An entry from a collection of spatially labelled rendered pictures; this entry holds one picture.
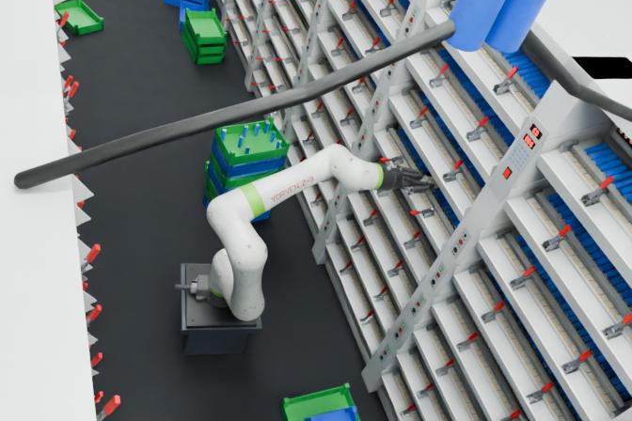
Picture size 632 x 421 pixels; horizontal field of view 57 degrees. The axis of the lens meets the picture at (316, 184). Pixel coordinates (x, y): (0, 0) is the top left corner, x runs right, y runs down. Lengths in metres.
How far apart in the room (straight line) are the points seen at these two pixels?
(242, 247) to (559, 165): 0.94
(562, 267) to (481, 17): 0.97
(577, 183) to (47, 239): 1.27
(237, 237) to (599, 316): 1.04
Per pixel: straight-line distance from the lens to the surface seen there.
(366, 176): 1.92
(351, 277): 2.82
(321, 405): 2.68
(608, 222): 1.60
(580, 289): 1.69
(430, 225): 2.14
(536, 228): 1.75
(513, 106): 1.79
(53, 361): 0.74
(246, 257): 1.84
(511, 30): 0.93
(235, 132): 2.87
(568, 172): 1.66
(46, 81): 1.07
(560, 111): 1.63
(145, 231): 3.03
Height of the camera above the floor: 2.38
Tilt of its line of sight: 44 degrees down
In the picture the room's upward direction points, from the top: 20 degrees clockwise
